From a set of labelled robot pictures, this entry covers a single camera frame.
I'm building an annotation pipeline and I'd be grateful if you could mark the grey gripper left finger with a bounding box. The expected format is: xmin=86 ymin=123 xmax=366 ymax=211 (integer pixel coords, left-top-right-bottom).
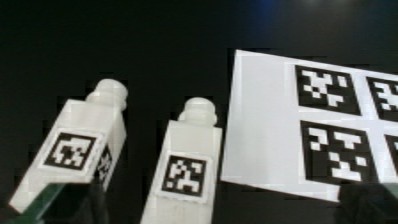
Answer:
xmin=6 ymin=183 xmax=111 ymax=224

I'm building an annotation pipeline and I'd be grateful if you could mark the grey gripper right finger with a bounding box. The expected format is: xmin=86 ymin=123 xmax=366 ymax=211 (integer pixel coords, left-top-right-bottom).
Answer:
xmin=335 ymin=183 xmax=398 ymax=224

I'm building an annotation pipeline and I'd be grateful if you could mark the white table leg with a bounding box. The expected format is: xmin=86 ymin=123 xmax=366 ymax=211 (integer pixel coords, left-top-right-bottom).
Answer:
xmin=9 ymin=79 xmax=128 ymax=212
xmin=141 ymin=97 xmax=223 ymax=224

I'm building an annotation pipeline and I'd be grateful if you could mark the white sheet with markers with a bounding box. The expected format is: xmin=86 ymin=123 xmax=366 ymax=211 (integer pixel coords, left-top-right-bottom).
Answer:
xmin=221 ymin=50 xmax=398 ymax=201

